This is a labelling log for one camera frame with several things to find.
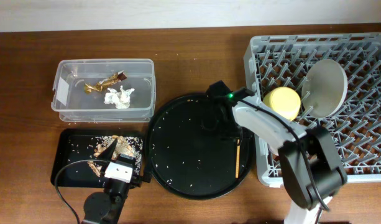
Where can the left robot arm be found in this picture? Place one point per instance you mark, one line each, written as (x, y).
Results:
(106, 206)

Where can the gold snack wrapper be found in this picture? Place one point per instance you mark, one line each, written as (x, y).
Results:
(106, 83)

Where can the white tissue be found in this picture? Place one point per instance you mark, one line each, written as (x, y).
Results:
(120, 99)

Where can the yellow bowl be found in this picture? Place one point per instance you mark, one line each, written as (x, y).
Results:
(284, 101)

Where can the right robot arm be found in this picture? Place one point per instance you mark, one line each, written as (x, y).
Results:
(312, 170)

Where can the round black tray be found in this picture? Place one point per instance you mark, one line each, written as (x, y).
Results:
(190, 161)

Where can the right wooden chopstick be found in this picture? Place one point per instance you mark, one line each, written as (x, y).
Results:
(238, 149)

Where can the clear plastic bin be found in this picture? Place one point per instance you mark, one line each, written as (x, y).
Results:
(74, 105)

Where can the black rectangular tray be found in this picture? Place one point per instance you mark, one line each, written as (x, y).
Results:
(81, 144)

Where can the food scraps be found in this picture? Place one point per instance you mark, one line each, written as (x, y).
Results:
(125, 147)

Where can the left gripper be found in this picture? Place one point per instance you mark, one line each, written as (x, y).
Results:
(145, 171)

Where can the grey plate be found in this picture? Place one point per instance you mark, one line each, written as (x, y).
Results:
(325, 88)

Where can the grey dishwasher rack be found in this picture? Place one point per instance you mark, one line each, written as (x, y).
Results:
(273, 61)

